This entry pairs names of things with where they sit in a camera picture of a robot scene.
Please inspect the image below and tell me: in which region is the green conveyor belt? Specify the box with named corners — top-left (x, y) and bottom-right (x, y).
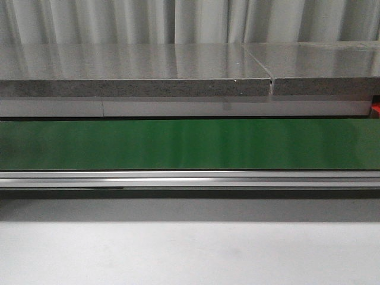
top-left (1, 118), bottom-right (379, 170)

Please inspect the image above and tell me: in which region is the red plastic bin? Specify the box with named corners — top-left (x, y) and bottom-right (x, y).
top-left (369, 102), bottom-right (380, 119)

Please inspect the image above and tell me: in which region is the grey stone countertop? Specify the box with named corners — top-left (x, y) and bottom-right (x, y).
top-left (243, 41), bottom-right (379, 99)
top-left (1, 44), bottom-right (271, 97)

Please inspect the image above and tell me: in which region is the grey stone countertop left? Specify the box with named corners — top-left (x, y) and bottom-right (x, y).
top-left (1, 44), bottom-right (271, 97)

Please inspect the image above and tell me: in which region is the aluminium conveyor frame rail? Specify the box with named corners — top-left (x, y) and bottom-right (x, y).
top-left (1, 170), bottom-right (379, 189)

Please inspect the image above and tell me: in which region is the grey curtain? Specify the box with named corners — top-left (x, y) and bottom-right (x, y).
top-left (1, 1), bottom-right (379, 44)

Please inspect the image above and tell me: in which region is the grey stone countertop right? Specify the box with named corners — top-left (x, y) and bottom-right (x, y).
top-left (243, 41), bottom-right (379, 99)

